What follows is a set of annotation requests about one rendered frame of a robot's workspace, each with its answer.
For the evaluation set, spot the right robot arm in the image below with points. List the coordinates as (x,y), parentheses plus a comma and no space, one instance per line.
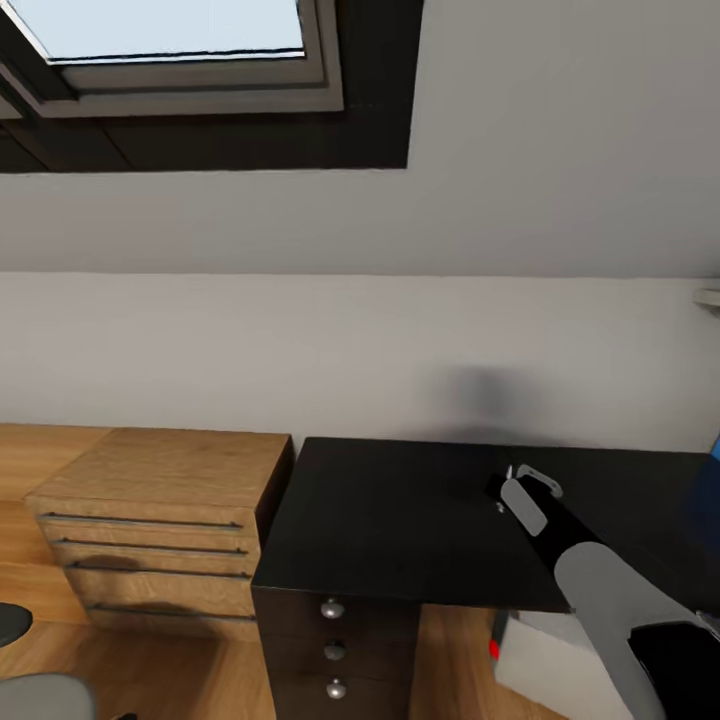
(663,659)

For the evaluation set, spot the desktop computer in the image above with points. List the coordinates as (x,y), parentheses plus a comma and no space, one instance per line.
(549,659)

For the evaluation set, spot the fixed window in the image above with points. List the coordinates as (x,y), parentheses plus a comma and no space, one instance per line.
(110,86)

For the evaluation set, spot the cabinet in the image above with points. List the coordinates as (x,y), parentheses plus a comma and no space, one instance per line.
(331,658)
(159,531)

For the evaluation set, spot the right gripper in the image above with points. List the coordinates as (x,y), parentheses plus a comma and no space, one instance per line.
(493,488)

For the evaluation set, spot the desk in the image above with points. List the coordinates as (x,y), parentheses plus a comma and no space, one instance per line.
(410,522)

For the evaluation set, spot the swivel chair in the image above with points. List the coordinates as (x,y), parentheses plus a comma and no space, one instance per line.
(42,696)

